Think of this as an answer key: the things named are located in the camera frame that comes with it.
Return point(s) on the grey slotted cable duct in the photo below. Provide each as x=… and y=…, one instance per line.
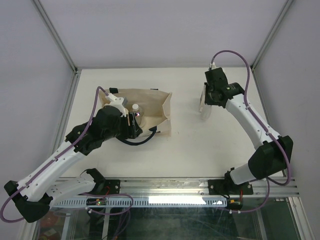
x=156, y=201

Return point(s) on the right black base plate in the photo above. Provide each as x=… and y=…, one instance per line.
x=226, y=187

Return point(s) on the aluminium frame rail back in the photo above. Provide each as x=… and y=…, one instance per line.
x=154, y=67

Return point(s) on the left aluminium frame post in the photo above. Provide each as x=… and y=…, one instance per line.
x=54, y=34

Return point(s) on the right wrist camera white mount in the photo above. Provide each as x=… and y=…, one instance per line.
x=212, y=66

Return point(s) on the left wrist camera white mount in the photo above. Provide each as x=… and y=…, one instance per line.
x=118, y=102

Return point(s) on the cream canvas tote bag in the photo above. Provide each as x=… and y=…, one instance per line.
x=156, y=105

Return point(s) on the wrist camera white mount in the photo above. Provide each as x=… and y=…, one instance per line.
x=212, y=66
x=118, y=102

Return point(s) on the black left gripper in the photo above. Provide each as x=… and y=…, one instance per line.
x=132, y=131

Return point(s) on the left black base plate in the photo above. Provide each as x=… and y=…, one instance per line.
x=105, y=186

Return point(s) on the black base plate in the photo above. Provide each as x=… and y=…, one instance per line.
x=226, y=187
x=105, y=186

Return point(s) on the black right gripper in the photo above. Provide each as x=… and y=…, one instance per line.
x=207, y=100

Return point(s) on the clear square bottle black cap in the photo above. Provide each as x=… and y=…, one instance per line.
x=202, y=103

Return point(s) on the aluminium frame post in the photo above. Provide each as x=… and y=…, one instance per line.
x=272, y=33
x=54, y=34

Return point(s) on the aluminium mounting rail front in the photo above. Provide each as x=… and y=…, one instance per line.
x=205, y=186

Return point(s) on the right aluminium frame post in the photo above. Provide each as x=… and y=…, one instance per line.
x=272, y=33

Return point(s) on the round silver bottle white cap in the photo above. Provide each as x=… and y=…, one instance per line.
x=139, y=115

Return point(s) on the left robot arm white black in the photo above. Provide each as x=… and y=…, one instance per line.
x=37, y=193

